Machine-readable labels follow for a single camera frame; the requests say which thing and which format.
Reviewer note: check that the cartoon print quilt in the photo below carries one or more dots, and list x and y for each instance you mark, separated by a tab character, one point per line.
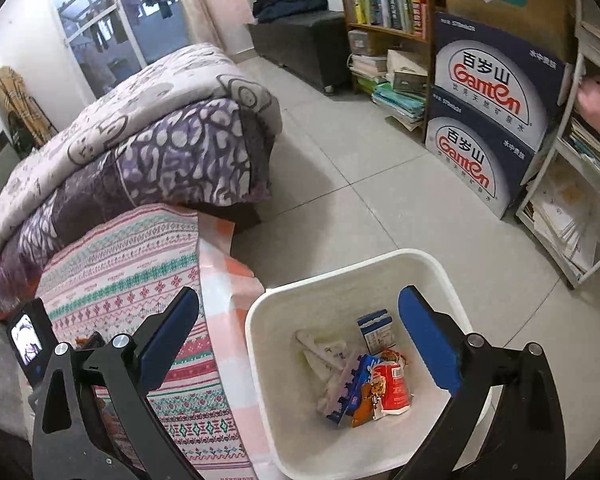
130	105

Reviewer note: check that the stack of papers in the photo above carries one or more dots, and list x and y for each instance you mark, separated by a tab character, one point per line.
560	215

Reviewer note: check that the grey storage box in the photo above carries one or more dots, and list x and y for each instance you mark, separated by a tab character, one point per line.
362	42

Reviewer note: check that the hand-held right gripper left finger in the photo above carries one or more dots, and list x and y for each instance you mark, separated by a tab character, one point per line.
170	330

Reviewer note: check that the small blue white box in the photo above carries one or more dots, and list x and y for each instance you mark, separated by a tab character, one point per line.
375	330

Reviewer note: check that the red snack packet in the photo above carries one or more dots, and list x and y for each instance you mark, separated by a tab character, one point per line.
392	385

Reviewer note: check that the purple patterned quilt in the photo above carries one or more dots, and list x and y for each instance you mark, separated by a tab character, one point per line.
190	150

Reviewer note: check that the glass balcony door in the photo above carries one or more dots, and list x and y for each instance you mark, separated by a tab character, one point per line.
110	0

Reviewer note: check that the white metal rack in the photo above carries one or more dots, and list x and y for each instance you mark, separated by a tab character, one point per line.
545	170

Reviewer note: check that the row of upright books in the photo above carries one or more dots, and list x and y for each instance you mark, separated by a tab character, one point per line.
380	0

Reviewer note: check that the plaid coat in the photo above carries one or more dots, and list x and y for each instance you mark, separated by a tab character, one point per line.
15	95

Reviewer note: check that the black bag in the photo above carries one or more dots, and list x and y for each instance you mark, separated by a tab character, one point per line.
17	130

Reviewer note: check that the pink checked bedsheet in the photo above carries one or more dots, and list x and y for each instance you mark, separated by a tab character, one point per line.
230	280

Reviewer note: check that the brown cardboard box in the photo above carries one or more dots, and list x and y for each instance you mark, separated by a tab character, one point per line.
510	5

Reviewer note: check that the white plastic trash bin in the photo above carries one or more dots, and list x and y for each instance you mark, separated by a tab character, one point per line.
290	320

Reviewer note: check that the stack of flat books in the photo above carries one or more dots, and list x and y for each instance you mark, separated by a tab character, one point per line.
400	102

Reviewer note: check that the tissue box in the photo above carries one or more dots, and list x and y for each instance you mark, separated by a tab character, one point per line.
405	74

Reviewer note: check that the pale curtain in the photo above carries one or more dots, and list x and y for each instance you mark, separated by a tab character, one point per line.
200	5

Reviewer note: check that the striped patterned bedsheet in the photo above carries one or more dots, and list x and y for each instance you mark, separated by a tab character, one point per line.
130	270

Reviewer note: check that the wooden bookshelf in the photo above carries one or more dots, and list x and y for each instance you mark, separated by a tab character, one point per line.
387	31

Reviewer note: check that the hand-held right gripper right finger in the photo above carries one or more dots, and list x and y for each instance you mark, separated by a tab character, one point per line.
430	340

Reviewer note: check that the black storage bench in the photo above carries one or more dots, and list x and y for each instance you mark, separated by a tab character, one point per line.
305	45

